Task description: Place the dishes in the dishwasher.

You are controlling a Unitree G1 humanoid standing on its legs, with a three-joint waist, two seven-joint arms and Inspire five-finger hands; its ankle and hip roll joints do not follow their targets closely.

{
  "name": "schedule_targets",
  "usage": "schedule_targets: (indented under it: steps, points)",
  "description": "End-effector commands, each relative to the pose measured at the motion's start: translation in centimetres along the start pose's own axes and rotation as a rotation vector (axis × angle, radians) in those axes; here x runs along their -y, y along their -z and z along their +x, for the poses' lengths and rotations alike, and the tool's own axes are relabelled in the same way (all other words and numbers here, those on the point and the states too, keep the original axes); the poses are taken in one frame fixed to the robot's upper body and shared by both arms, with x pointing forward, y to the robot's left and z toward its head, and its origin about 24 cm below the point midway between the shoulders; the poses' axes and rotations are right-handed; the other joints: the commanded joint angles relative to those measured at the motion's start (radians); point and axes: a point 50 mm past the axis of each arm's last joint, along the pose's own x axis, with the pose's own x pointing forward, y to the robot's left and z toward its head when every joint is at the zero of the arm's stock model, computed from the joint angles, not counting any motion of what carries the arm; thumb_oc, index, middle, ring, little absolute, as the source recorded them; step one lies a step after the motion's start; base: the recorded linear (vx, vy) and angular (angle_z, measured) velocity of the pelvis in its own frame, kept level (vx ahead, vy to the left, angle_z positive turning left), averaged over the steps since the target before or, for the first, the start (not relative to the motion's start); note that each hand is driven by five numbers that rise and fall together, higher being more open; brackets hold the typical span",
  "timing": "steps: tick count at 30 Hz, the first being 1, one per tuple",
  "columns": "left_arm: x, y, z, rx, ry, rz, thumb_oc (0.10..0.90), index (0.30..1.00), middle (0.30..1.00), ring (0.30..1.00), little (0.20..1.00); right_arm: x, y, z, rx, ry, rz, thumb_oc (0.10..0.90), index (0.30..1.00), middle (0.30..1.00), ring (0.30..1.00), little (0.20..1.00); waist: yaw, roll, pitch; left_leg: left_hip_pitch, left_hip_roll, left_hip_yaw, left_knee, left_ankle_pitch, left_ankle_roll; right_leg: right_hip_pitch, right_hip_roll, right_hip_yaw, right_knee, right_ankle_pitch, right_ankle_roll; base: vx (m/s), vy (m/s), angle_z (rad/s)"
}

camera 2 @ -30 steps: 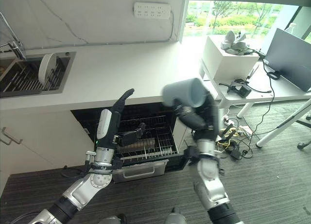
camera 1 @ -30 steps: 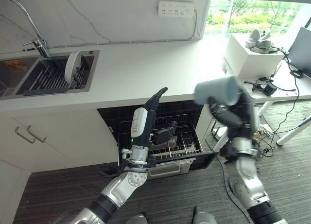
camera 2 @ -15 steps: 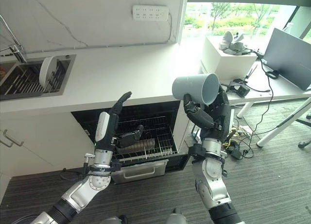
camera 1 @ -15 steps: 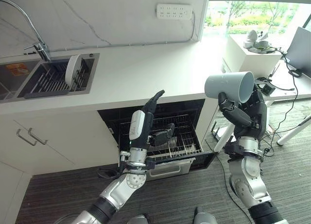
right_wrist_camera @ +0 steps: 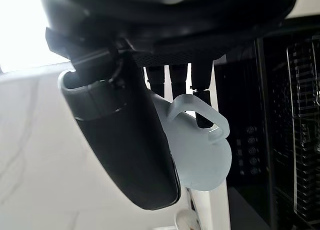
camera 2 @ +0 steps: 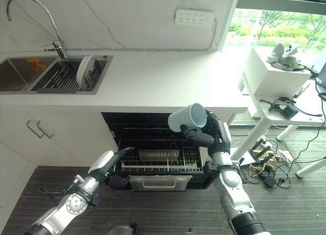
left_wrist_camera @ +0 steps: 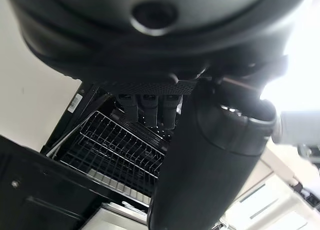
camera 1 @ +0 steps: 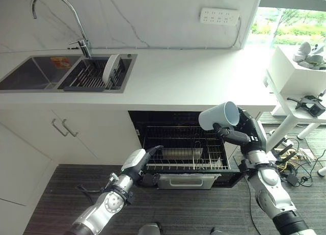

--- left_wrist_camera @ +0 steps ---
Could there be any white cabinet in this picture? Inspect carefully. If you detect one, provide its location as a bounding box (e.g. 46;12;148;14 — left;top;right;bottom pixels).
212;147;320;230

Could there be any black dishwasher door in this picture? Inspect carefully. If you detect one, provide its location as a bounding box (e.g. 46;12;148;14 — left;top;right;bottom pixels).
0;134;154;230

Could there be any small silver wire dish rack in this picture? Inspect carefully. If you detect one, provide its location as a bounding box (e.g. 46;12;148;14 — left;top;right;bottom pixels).
79;110;168;179

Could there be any large silver wire dish rack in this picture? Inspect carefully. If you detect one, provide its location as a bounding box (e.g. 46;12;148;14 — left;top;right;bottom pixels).
59;134;161;205

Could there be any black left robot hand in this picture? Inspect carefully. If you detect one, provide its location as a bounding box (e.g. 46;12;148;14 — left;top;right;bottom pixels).
4;0;311;230

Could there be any black dishwasher body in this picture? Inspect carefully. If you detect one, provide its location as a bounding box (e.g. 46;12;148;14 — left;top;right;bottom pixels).
40;80;185;208

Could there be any silver robot leg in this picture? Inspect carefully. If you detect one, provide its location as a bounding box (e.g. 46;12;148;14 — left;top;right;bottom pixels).
272;109;320;148

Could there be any white barcode label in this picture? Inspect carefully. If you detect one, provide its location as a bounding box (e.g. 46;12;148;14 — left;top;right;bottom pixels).
67;93;84;114

